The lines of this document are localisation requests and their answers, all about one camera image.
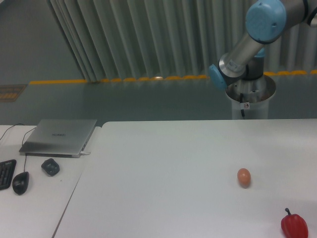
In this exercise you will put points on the red bell pepper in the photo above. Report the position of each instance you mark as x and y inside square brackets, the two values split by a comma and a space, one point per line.
[294, 226]

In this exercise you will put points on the brown egg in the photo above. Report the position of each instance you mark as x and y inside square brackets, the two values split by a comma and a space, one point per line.
[244, 177]

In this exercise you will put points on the grey pleated curtain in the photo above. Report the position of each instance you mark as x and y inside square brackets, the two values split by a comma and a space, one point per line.
[124, 39]

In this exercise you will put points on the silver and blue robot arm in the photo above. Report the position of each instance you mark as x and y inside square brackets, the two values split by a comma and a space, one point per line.
[265, 22]

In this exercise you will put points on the white cylindrical robot pedestal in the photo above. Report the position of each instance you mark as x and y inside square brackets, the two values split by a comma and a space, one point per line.
[250, 98]

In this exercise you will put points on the black keyboard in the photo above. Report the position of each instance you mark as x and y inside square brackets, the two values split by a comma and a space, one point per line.
[6, 173]

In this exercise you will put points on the closed silver laptop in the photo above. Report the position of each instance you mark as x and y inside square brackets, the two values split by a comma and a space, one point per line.
[59, 138]

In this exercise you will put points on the black computer mouse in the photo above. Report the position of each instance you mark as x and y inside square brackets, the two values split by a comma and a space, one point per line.
[20, 183]

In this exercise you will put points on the small black gadget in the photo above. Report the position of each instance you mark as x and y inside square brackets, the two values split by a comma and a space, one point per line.
[51, 167]

